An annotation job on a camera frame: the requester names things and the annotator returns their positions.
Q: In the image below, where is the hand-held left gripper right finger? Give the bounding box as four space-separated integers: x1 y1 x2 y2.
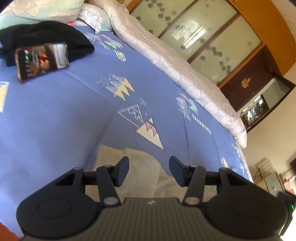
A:
169 156 246 207

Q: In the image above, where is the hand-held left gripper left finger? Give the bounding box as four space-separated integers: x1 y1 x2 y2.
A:
55 156 130 207

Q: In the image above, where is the blue printed bed sheet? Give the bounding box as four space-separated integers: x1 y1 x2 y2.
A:
0 25 255 237

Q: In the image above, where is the white floral quilt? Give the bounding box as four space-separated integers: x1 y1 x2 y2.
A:
89 0 248 149

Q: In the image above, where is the dark brown cabinet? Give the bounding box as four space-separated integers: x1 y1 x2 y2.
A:
218 44 278 112

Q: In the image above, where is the smartphone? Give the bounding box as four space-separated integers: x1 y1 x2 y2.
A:
14 42 70 84

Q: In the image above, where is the wooden wardrobe with glass doors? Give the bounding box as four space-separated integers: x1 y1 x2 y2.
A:
122 0 296 87

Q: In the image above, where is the white floral pillow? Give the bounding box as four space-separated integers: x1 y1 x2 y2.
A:
76 5 114 34

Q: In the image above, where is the black cloth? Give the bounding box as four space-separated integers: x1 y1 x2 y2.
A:
0 21 95 67

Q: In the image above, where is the pale green floral pillow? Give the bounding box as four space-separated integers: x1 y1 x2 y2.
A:
0 0 85 30

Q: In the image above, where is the white perforated wall box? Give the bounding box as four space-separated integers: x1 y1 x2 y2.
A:
257 158 277 178

